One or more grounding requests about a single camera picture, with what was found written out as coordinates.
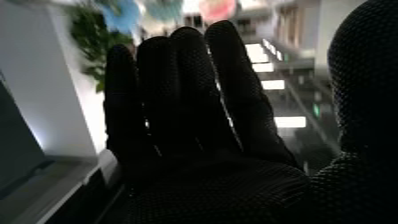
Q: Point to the green plant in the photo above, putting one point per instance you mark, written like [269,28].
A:
[94,40]

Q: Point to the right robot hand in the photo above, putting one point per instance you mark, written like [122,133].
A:
[197,140]

